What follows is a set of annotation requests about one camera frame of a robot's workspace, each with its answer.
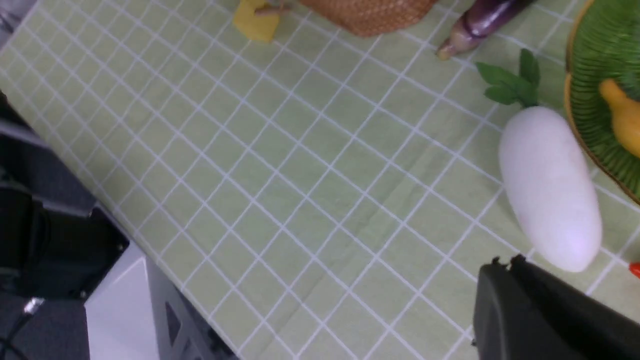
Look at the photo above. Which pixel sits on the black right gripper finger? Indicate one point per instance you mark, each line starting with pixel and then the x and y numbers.
pixel 523 312

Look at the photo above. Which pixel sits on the green leaf-shaped plate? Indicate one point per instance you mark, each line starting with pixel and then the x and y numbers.
pixel 603 44

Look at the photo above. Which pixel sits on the purple toy eggplant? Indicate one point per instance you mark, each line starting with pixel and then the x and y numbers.
pixel 477 23

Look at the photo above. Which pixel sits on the black equipment beside table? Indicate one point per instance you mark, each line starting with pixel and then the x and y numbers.
pixel 56 248

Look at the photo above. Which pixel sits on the yellow toy banana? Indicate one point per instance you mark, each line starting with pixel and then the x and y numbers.
pixel 625 116

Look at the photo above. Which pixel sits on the white toy radish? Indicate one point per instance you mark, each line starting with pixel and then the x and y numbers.
pixel 545 175

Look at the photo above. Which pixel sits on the yellow foam cube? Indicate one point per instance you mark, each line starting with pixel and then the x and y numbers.
pixel 257 19

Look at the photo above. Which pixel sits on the green checkered tablecloth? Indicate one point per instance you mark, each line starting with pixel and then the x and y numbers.
pixel 322 196

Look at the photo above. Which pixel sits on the woven wicker basket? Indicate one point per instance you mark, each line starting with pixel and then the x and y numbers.
pixel 369 18

